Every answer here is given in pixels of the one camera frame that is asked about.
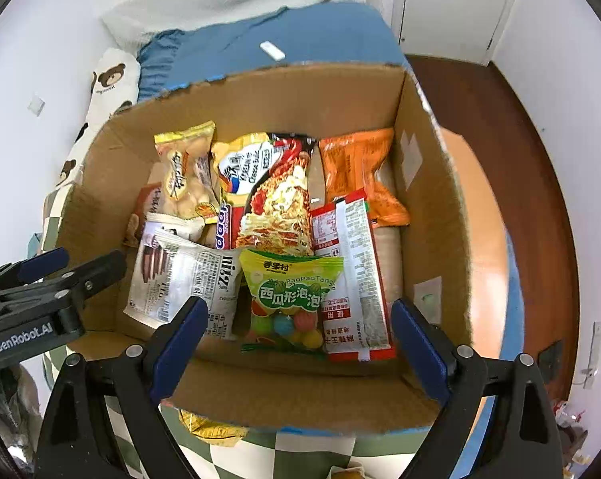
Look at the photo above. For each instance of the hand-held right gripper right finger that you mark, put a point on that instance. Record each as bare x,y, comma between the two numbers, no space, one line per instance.
420,349

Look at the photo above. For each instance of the white wall socket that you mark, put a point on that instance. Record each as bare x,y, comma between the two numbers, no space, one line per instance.
35,105

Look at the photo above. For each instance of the brown cookie packet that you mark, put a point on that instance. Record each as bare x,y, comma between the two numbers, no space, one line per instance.
143,209

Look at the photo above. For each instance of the small floor clutter pile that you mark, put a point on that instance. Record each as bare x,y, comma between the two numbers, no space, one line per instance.
572,429

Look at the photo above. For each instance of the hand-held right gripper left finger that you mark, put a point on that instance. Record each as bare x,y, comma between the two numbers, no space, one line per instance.
180,344

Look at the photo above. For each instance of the white grey snack packet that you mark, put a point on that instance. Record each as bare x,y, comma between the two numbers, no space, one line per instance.
205,279

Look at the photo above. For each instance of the long red white packet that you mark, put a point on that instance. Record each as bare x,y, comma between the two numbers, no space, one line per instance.
352,274

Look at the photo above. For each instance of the green bubble gum packet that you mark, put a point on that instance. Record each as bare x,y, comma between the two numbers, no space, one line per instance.
288,299

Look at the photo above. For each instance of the yellow instant noodle packet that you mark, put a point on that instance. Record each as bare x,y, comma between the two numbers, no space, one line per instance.
275,194

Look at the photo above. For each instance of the yellow biscuit packet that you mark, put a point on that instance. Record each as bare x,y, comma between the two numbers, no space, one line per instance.
185,174

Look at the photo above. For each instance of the small clear cake packet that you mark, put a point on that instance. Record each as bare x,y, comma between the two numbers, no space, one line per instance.
347,473

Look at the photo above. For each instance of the white chocolate stick packet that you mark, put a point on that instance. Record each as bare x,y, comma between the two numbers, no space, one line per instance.
148,279

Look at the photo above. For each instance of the orange snack packet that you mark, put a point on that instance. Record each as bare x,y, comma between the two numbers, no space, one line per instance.
360,174

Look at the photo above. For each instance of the bear print pillow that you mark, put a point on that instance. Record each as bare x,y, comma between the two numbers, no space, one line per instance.
110,80

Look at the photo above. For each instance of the black socket plate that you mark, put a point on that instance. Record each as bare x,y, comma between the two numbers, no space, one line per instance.
554,357

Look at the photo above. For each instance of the crumpled plastic bag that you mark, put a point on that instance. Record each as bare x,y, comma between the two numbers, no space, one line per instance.
6,424

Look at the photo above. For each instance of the green white checkered blanket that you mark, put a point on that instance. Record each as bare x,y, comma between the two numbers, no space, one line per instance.
300,459

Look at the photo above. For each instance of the cardboard box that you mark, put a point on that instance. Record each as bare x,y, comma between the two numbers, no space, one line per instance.
300,105

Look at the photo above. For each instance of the long white socket plate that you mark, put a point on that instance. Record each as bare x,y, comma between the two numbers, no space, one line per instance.
592,354

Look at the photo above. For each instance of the white door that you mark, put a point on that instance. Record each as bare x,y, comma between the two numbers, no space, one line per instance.
450,0

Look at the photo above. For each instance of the yellow pleated snack packet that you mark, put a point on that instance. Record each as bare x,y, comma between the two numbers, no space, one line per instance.
210,429

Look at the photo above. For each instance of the small white plastic piece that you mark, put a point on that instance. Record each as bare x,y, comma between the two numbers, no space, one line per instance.
272,51

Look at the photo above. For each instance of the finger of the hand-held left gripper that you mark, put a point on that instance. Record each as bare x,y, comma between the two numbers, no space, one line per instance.
45,262
100,269

